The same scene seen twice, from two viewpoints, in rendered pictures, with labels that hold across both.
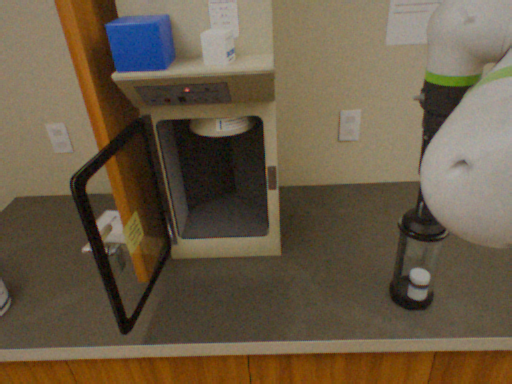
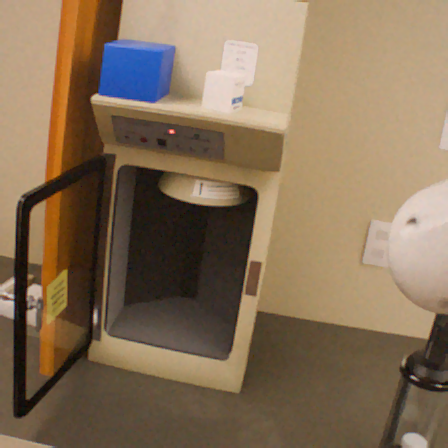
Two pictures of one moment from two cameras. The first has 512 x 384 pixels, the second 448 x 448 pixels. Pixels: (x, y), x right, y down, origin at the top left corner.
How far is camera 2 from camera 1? 0.32 m
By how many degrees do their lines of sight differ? 12
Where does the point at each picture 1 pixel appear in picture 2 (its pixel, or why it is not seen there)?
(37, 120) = not seen: outside the picture
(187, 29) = (192, 65)
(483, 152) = (428, 213)
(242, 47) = (253, 98)
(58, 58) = (19, 72)
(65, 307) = not seen: outside the picture
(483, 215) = (420, 267)
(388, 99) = not seen: hidden behind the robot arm
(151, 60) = (141, 89)
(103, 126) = (60, 154)
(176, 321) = (80, 429)
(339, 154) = (358, 283)
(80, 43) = (70, 58)
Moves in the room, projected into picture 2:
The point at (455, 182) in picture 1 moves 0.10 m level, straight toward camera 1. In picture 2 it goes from (406, 236) to (360, 266)
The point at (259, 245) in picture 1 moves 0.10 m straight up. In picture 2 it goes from (212, 372) to (219, 329)
